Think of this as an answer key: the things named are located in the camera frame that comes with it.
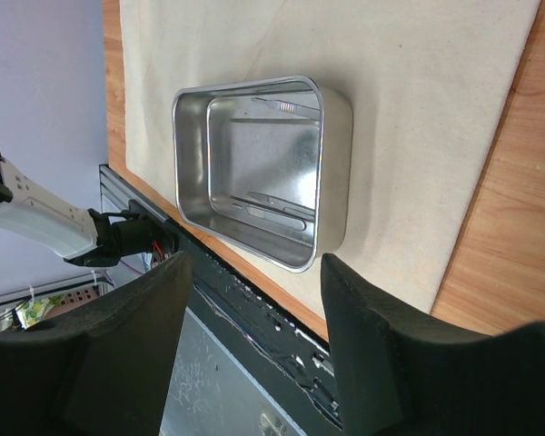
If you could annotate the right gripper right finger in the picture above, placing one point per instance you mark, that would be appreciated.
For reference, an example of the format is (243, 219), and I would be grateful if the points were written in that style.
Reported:
(400, 371)

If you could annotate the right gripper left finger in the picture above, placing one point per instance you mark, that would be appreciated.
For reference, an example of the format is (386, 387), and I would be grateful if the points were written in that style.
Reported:
(103, 368)

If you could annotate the stainless steel tray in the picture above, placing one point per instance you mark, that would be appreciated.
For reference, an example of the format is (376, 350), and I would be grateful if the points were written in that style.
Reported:
(225, 144)

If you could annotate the beige cloth wrap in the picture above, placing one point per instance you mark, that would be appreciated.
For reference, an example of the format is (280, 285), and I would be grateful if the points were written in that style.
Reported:
(426, 80)

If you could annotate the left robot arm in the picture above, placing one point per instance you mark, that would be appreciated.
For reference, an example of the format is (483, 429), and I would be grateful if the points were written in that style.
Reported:
(81, 237)

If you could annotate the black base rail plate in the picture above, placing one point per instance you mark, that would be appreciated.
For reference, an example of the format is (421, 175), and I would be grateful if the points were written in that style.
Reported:
(245, 365)

